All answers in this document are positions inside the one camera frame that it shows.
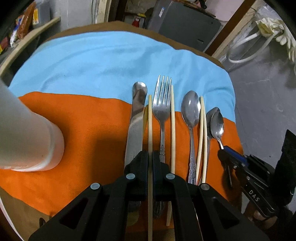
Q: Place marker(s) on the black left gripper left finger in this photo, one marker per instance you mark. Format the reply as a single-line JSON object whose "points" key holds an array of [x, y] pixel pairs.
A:
{"points": [[100, 211]]}

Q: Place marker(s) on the small steel spoon top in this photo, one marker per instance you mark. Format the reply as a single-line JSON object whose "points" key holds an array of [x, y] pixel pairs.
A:
{"points": [[217, 128]]}

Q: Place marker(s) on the steel table knife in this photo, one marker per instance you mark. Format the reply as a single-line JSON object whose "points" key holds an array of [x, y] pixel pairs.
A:
{"points": [[136, 128]]}

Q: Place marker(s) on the wooden chopstick pair right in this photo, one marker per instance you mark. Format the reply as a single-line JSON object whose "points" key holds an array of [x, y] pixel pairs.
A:
{"points": [[205, 142]]}

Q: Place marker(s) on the red white bottle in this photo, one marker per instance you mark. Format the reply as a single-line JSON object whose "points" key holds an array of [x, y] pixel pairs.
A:
{"points": [[136, 21]]}

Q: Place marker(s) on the orange cloth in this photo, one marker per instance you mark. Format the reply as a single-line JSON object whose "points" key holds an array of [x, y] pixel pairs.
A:
{"points": [[95, 132]]}

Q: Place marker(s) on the white utensil holder cup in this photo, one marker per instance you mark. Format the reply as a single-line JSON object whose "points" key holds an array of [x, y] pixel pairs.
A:
{"points": [[29, 142]]}

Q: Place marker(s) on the steel fork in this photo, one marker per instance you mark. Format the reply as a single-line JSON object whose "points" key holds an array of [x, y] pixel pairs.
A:
{"points": [[161, 106]]}

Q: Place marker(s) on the wooden counter top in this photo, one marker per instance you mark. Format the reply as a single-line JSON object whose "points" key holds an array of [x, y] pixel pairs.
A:
{"points": [[23, 43]]}

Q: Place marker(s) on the wooden chopstick beside fork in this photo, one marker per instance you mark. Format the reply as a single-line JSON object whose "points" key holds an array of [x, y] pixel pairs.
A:
{"points": [[173, 149]]}

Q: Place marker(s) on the wooden chopstick pair left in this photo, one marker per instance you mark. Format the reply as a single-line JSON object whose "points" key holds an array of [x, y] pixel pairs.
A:
{"points": [[200, 146]]}

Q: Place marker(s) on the orange snack packet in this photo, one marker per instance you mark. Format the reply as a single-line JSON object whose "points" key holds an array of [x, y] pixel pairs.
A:
{"points": [[26, 22]]}

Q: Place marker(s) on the large steel spoon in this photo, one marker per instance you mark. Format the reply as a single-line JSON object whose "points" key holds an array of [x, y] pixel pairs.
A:
{"points": [[190, 110]]}

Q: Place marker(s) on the person right hand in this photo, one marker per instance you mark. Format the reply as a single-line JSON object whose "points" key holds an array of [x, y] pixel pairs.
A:
{"points": [[255, 217]]}

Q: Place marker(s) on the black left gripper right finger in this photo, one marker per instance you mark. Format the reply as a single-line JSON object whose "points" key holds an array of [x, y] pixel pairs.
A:
{"points": [[200, 212]]}

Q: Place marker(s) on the light blue cloth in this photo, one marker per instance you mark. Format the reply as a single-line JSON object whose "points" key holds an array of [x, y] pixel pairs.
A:
{"points": [[107, 64]]}

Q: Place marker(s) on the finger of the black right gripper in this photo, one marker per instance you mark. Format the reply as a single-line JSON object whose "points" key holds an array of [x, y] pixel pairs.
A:
{"points": [[231, 160]]}

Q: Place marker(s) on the small steel spoon under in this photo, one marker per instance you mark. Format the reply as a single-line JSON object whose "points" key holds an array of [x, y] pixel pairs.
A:
{"points": [[209, 134]]}

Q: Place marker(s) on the cream rubber gloves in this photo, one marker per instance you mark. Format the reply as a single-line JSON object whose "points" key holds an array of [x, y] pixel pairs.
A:
{"points": [[278, 30]]}

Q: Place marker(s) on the wooden chopstick pair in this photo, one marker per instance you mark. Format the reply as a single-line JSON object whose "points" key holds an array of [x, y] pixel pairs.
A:
{"points": [[200, 146], [205, 142]]}

